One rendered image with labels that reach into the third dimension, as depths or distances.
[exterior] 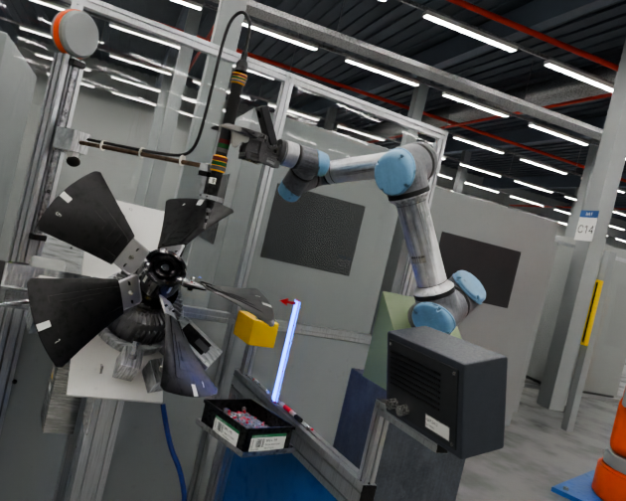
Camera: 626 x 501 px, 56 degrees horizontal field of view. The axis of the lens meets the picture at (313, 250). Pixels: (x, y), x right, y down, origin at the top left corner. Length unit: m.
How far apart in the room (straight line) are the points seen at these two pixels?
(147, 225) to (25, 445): 0.99
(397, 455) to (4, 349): 1.35
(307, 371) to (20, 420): 1.19
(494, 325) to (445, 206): 1.26
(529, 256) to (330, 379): 3.54
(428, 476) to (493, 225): 4.06
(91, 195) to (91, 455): 0.75
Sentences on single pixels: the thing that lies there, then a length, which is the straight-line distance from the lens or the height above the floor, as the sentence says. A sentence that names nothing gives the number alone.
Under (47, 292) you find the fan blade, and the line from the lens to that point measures 1.56.
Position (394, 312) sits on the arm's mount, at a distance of 1.88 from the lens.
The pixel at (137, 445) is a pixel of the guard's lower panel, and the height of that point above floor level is 0.41.
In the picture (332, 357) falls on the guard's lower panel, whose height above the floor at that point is 0.87.
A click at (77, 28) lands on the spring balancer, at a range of 2.25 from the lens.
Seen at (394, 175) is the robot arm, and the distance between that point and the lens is 1.58.
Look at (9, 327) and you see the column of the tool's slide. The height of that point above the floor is 0.86.
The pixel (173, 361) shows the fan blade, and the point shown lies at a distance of 1.55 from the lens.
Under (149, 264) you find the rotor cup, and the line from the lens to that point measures 1.65.
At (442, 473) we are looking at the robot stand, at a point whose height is 0.79.
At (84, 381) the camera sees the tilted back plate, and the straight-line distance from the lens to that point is 1.77.
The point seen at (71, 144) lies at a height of 1.51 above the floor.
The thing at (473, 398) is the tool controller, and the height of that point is 1.17.
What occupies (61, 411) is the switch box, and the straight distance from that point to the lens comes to 2.05.
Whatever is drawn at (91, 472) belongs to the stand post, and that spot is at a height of 0.58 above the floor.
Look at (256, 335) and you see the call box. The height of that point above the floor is 1.02.
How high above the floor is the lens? 1.39
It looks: 1 degrees down
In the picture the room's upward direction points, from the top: 13 degrees clockwise
